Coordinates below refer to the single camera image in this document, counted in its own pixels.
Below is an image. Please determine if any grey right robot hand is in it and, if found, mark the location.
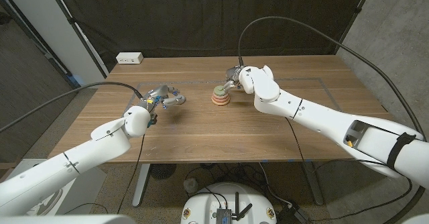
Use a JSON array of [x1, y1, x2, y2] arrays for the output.
[[223, 65, 249, 93]]

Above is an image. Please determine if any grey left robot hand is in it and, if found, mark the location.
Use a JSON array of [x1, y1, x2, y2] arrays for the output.
[[135, 85, 187, 113]]

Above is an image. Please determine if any white power strip box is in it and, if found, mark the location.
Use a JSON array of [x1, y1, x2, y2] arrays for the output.
[[115, 52, 144, 65]]

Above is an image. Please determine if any black backdrop curtain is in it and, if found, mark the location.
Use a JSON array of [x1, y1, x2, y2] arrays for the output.
[[52, 0, 373, 71]]

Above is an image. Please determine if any small black floor fan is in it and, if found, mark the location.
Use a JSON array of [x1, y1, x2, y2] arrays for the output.
[[149, 163, 178, 180]]

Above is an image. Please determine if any white table leg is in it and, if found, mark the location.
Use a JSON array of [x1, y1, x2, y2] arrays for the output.
[[132, 163, 151, 207]]

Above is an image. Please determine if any grey round floor object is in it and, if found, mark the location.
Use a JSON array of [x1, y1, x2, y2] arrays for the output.
[[183, 178, 199, 194]]

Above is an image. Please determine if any black backdrop stand pole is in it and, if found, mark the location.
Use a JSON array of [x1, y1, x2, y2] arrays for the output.
[[333, 0, 376, 56], [45, 0, 110, 77]]

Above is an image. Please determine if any white robot torso base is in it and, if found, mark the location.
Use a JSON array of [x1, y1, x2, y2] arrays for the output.
[[180, 182, 278, 224]]

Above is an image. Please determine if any white floor platform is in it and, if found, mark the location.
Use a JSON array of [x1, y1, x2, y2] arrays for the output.
[[23, 163, 108, 217]]

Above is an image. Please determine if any grey table leg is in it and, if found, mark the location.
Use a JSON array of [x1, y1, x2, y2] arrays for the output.
[[301, 162, 324, 207]]

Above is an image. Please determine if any grey antenna radio box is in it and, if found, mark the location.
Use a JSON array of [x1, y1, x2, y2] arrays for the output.
[[214, 192, 254, 224]]

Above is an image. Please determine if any black power adapter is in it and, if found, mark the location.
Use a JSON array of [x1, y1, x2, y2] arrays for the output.
[[276, 203, 309, 224]]

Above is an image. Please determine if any thin black left wrist cable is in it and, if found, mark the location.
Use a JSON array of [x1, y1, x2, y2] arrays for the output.
[[63, 133, 145, 215]]

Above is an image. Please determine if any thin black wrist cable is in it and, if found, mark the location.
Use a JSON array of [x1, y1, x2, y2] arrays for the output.
[[63, 133, 145, 215], [284, 117, 413, 223]]

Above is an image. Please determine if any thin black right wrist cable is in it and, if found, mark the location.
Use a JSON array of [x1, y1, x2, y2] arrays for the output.
[[284, 117, 413, 223]]

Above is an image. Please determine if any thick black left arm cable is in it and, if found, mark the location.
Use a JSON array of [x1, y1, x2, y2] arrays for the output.
[[0, 81, 144, 133]]

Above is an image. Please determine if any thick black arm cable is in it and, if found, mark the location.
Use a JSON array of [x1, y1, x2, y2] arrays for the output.
[[0, 81, 144, 133], [237, 15, 428, 224]]

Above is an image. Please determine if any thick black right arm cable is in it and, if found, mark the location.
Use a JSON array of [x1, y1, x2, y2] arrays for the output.
[[237, 15, 428, 224]]

